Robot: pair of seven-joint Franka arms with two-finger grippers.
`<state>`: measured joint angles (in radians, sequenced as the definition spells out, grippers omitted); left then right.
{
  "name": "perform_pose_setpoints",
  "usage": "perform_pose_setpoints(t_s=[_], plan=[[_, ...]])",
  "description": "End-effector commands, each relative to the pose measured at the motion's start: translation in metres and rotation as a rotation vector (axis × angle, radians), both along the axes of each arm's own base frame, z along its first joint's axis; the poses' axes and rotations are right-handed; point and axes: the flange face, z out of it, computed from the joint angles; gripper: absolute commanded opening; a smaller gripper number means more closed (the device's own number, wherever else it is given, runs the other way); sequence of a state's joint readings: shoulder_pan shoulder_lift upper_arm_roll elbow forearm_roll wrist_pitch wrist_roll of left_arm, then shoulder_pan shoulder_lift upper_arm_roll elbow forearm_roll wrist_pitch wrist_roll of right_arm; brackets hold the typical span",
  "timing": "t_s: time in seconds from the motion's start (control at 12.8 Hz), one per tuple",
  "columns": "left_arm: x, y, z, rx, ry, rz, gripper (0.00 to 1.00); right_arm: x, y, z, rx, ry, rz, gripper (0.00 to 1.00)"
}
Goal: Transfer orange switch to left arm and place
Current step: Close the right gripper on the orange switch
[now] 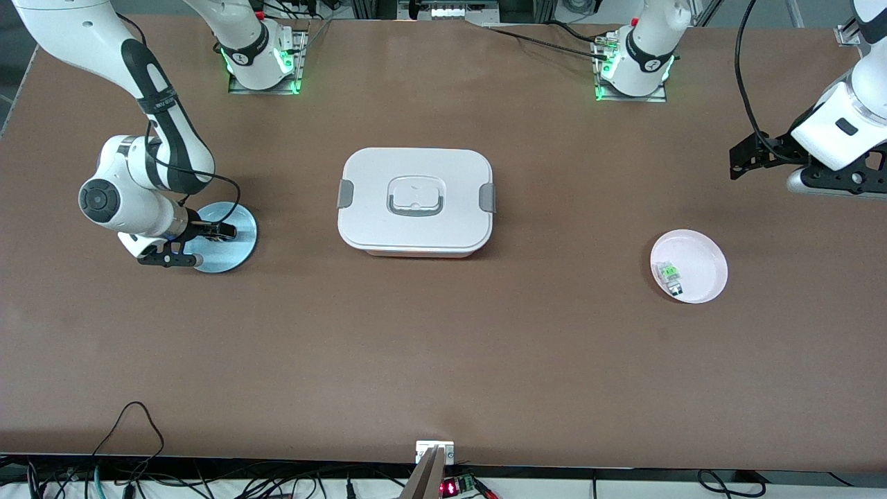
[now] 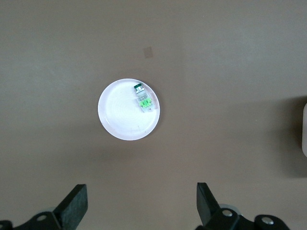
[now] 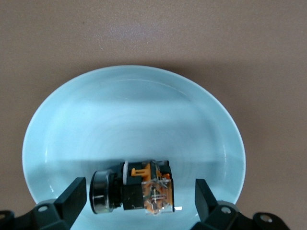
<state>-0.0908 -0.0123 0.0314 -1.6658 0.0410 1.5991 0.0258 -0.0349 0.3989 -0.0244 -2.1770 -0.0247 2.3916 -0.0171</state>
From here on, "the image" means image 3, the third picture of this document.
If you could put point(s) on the orange and black push-button switch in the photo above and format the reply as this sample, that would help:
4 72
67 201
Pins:
134 191

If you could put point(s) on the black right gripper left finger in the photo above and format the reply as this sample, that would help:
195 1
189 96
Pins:
69 201

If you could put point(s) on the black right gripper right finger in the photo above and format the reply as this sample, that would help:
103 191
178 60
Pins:
206 203

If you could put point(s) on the light blue round plate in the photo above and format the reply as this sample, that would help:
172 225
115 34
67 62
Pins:
134 119

